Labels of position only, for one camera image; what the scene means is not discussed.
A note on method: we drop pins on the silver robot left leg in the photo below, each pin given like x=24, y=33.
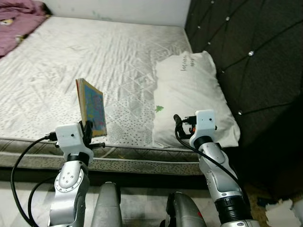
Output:
x=106, y=208

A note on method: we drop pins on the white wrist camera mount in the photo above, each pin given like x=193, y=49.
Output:
x=204, y=123
x=71, y=137

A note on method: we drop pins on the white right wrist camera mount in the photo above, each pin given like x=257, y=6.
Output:
x=204, y=123

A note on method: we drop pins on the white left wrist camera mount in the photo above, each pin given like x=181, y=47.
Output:
x=71, y=137

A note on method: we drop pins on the white rag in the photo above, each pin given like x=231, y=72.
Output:
x=280, y=215

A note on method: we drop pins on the colourful children's book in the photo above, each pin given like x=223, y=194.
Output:
x=94, y=109

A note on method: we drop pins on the white quilted mattress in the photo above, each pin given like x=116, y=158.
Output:
x=94, y=61

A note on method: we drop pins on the pink cartoon print blanket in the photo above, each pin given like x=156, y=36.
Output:
x=19, y=23

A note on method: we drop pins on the silver robot right leg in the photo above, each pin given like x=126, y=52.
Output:
x=184, y=213

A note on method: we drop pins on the white pillow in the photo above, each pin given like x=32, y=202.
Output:
x=194, y=99

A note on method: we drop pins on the silver robot leg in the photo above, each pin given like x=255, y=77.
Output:
x=106, y=208
x=184, y=213

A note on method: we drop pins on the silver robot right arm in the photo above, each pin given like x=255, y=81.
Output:
x=222, y=179

